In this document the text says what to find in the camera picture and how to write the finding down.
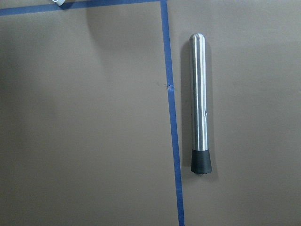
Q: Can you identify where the white wire cup rack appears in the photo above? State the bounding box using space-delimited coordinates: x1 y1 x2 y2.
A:
52 0 65 6

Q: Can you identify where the steel muddler black tip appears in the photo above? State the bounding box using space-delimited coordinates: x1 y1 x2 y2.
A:
190 33 212 175

